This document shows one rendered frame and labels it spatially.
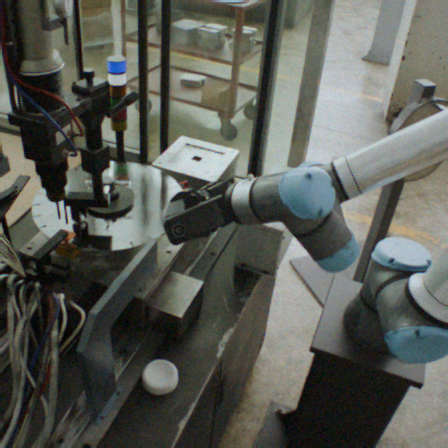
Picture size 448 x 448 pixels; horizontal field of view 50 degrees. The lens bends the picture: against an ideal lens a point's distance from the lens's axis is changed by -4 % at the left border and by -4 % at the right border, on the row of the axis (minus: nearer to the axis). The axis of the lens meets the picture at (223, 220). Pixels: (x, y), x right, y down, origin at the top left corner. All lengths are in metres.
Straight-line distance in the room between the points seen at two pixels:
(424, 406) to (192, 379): 1.23
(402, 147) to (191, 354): 0.58
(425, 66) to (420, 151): 3.10
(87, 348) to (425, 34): 3.42
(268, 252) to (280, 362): 0.89
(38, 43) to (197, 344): 0.66
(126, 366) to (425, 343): 0.56
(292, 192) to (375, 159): 0.21
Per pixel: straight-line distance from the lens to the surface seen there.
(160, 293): 1.06
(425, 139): 0.86
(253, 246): 1.18
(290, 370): 1.99
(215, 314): 1.12
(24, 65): 0.79
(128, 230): 1.01
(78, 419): 0.97
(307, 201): 0.69
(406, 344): 0.92
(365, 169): 0.86
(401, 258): 1.01
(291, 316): 2.17
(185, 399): 0.99
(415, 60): 3.92
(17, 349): 0.90
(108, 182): 1.06
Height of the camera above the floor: 1.58
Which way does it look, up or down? 37 degrees down
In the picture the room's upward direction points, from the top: 5 degrees clockwise
